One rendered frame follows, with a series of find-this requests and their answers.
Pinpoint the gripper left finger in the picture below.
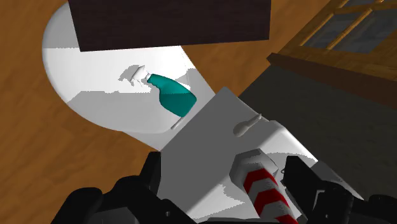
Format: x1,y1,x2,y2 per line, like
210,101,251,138
50,151,197,224

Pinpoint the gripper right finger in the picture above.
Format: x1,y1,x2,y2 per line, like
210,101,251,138
281,155,397,224

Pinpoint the red striped white can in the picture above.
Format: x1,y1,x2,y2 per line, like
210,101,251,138
229,148,299,224

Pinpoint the teal spray bottle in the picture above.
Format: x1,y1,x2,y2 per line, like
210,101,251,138
130,65,197,118

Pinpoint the wooden framed window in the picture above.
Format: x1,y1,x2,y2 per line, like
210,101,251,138
267,0,397,109

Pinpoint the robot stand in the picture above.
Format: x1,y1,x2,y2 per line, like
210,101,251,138
67,0,272,52

